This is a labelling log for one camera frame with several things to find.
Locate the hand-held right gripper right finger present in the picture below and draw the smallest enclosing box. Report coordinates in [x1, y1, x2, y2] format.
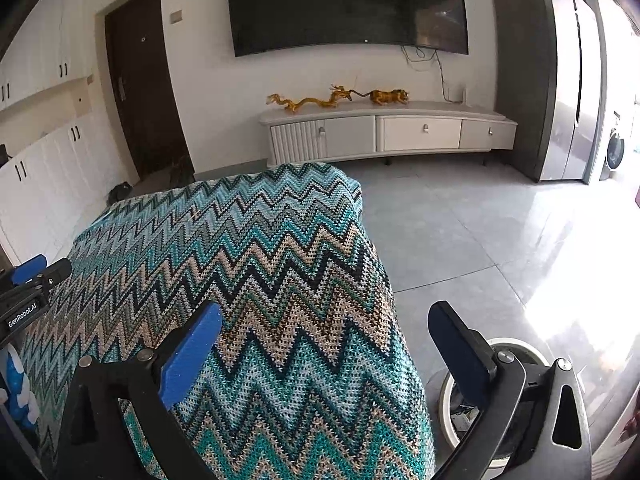
[427, 301, 593, 480]

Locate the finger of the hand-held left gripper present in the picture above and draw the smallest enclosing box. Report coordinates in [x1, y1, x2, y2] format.
[10, 255, 48, 286]
[30, 258, 72, 286]

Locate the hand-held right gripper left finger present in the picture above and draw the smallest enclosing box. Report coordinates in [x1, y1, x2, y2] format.
[52, 301, 224, 480]

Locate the white round bin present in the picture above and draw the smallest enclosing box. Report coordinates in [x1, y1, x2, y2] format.
[440, 337, 551, 471]

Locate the person's left hand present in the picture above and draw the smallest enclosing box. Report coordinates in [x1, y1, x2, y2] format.
[0, 347, 41, 431]

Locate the teal zigzag knitted blanket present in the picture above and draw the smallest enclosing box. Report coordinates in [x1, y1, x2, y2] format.
[15, 162, 436, 480]

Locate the beige furniture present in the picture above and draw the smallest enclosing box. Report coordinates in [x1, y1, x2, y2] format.
[592, 380, 640, 480]

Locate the dark brown door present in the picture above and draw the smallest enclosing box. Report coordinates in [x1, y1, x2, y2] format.
[104, 0, 195, 181]

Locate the white television cabinet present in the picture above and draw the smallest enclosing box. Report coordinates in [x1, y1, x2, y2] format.
[257, 101, 518, 167]

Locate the white washing machine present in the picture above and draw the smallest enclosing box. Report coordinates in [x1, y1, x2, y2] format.
[600, 110, 628, 181]

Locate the golden tiger figurine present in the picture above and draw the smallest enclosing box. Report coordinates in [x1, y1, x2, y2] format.
[369, 88, 411, 107]

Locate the golden dragon figurine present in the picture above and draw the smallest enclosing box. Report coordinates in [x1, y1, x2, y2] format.
[266, 84, 358, 113]

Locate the silver grey refrigerator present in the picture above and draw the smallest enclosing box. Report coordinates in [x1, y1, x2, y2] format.
[490, 0, 603, 185]

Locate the white upper wall cabinet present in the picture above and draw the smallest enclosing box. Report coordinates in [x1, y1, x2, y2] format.
[0, 0, 98, 111]

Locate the black television cable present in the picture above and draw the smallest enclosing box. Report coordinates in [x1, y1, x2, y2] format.
[402, 45, 451, 103]

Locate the black wall television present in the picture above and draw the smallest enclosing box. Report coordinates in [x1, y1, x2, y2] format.
[225, 0, 471, 58]

